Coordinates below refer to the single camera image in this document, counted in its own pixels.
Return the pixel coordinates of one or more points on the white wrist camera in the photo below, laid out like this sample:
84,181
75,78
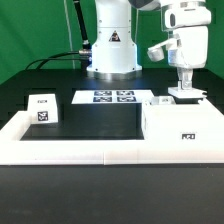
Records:
156,53

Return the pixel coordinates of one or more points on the green backdrop curtain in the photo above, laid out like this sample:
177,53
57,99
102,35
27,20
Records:
37,29

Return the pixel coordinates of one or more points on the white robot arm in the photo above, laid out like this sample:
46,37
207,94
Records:
185,21

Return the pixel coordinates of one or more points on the white cabinet body box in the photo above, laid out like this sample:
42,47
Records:
181,123

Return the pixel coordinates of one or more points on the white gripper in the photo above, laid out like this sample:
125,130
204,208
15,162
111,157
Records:
190,53

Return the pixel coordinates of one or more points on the white cabinet door panel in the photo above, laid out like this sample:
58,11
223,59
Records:
187,94

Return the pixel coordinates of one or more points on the white tag base sheet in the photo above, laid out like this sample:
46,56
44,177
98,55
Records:
111,96

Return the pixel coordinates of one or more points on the white U-shaped obstacle wall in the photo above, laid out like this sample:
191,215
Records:
15,151

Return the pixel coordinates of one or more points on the white cabinet top with knob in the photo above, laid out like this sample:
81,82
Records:
43,108

